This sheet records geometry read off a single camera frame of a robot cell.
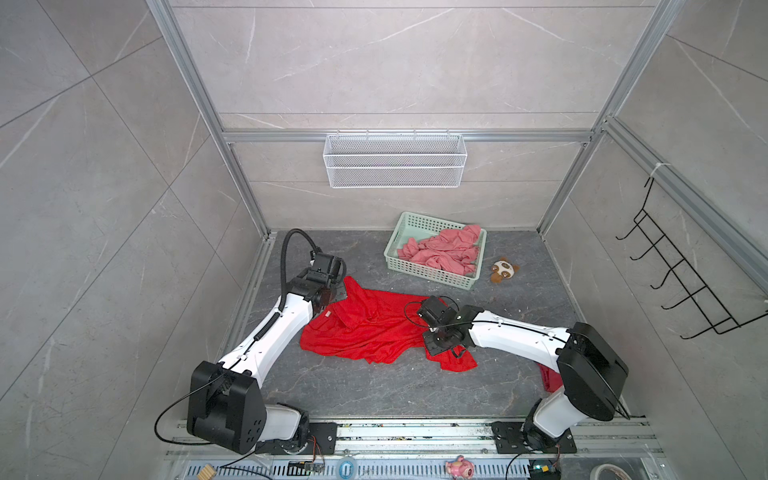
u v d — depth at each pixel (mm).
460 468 673
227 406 402
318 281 632
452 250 1100
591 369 434
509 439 730
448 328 635
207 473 685
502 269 1042
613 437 750
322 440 734
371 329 910
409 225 1188
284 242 615
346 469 700
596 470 686
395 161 1009
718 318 592
